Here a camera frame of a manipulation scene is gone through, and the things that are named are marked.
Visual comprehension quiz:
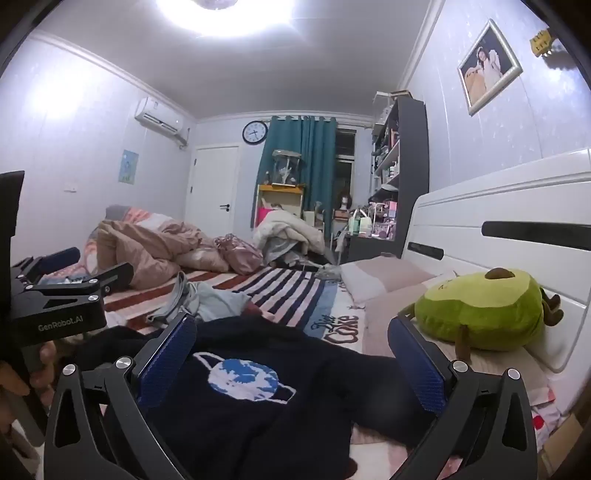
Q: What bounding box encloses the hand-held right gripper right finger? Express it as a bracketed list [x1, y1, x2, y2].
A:
[387, 316, 541, 480]

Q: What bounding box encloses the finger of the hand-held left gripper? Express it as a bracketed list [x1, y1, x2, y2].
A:
[74, 261, 136, 297]

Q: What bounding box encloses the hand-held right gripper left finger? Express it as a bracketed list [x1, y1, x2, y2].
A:
[44, 313, 199, 480]

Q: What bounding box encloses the navy sweater with planet print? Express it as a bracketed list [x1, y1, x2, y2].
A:
[69, 309, 439, 480]

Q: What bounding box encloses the white clothes pile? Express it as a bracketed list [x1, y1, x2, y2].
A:
[253, 208, 326, 264]

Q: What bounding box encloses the person's left hand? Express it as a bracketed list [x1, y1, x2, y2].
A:
[0, 342, 61, 432]

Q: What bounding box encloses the pink duvet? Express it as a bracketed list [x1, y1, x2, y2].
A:
[85, 217, 232, 291]

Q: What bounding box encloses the pink pillow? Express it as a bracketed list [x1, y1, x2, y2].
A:
[365, 274, 467, 358]
[341, 258, 437, 305]

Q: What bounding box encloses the striped pillow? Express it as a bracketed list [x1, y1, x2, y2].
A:
[105, 205, 158, 228]

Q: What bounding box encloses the light blue garment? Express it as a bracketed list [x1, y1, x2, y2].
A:
[147, 271, 252, 326]

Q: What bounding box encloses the green avocado plush toy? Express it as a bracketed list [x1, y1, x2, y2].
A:
[414, 268, 565, 363]

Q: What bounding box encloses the white door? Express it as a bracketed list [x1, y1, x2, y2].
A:
[185, 145, 241, 229]

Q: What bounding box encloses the strawberry print bed sheet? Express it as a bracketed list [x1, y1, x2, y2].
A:
[530, 383, 563, 432]

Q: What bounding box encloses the pink navy striped blanket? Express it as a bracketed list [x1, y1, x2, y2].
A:
[32, 265, 370, 352]

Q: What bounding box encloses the white air conditioner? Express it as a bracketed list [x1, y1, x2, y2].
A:
[135, 97, 190, 147]

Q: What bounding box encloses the yellow cabinet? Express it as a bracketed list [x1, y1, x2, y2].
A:
[256, 185, 305, 227]

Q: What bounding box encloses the white bed headboard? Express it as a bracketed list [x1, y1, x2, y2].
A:
[399, 148, 591, 374]

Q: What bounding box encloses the glass display case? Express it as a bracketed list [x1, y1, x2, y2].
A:
[271, 150, 303, 186]

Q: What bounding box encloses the dark window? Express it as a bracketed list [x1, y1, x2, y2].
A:
[335, 129, 358, 222]

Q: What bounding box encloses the dark grey bookshelf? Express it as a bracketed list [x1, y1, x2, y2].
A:
[348, 97, 430, 261]

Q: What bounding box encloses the teal curtain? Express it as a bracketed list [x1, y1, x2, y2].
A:
[252, 115, 338, 241]

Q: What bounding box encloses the round ceiling lamp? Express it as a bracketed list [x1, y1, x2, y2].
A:
[154, 0, 296, 40]

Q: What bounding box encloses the yellow guitar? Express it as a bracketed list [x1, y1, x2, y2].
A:
[529, 28, 566, 58]

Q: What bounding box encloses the blue wall poster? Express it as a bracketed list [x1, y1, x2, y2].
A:
[119, 149, 139, 185]

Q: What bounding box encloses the round wall clock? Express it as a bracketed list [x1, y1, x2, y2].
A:
[242, 120, 269, 146]

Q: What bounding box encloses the framed wall photo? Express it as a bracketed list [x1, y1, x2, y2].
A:
[457, 19, 523, 116]

